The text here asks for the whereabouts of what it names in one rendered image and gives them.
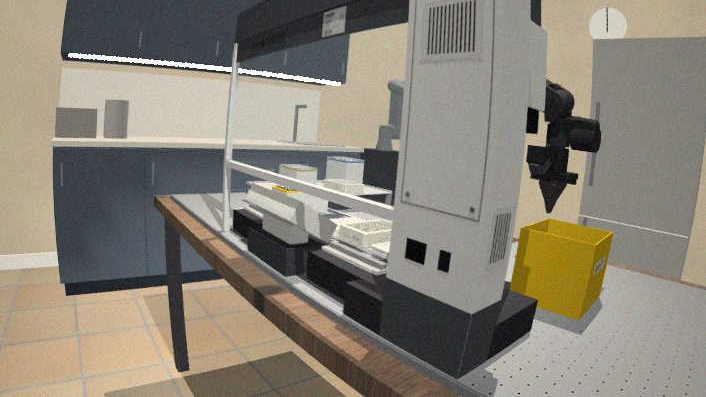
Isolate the yellow open-top bin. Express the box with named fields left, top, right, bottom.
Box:
left=509, top=219, right=613, bottom=321

